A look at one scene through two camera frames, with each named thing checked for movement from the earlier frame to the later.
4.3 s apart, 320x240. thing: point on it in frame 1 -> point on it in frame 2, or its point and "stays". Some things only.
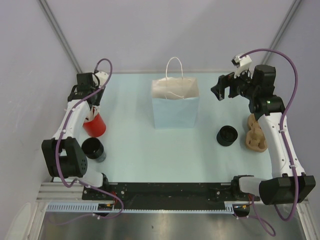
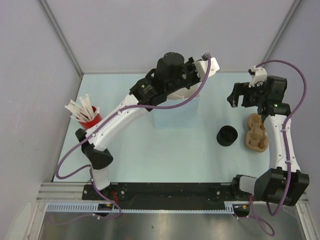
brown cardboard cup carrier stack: (255, 138) stays
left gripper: (100, 94) -> (190, 65)
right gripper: (225, 81) -> (240, 89)
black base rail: (164, 195) stays
